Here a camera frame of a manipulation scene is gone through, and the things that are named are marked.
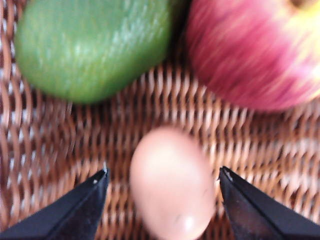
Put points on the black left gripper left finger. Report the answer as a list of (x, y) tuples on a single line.
[(74, 217)]

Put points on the beige egg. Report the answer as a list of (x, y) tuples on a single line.
[(172, 184)]

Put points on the brown wicker basket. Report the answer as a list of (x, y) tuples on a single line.
[(49, 145)]

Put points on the red yellow apple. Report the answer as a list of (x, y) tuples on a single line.
[(261, 54)]

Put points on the green avocado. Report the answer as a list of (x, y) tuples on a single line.
[(83, 51)]

